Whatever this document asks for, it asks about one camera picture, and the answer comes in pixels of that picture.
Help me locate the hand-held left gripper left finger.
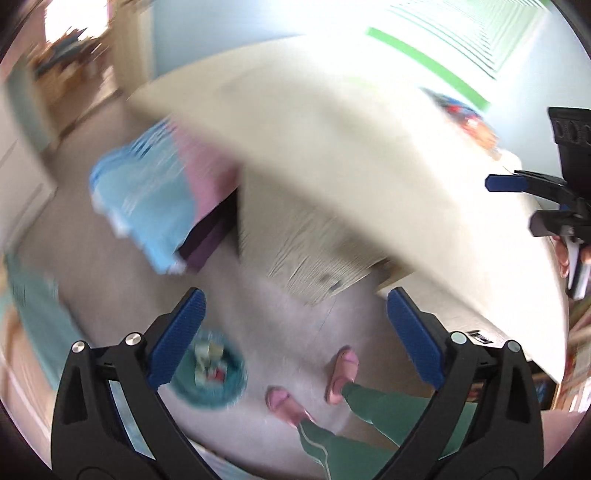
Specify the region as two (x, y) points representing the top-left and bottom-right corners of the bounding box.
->
(51, 287), (208, 480)

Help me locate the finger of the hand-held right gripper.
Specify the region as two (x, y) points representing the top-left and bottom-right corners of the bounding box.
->
(485, 169), (591, 209)
(528, 209), (591, 239)

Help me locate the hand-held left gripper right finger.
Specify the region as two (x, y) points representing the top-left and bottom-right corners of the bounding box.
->
(374, 286), (544, 480)

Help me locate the teal trash bin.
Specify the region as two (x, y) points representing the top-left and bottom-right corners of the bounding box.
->
(172, 329), (249, 411)

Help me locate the person's right hand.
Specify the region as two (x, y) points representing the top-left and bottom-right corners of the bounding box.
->
(555, 235), (591, 279)

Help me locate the person's right leg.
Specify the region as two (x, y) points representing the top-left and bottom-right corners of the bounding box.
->
(341, 382), (479, 463)

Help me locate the person's leg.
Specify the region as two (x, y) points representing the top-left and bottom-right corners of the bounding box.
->
(297, 418), (400, 480)
(341, 382), (479, 463)

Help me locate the pink slipper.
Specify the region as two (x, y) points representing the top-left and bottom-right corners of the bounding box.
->
(266, 386), (315, 428)
(324, 346), (360, 406)

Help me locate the dark purple cloth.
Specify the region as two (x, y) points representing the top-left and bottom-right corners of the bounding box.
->
(178, 205), (239, 274)

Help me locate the blue label water bottle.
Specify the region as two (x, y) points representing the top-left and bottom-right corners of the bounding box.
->
(422, 87), (478, 123)

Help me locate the person's left leg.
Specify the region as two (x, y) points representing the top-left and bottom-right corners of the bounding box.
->
(297, 418), (400, 480)

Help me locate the teal cloth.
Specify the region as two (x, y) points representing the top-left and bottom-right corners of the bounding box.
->
(4, 256), (81, 400)

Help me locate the light blue blanket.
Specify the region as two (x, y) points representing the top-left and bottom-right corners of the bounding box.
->
(89, 121), (200, 278)

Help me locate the pink cloth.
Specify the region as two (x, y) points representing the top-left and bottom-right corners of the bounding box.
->
(173, 121), (242, 224)

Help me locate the green bordered wall poster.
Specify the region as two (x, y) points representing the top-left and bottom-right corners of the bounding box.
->
(364, 0), (552, 112)

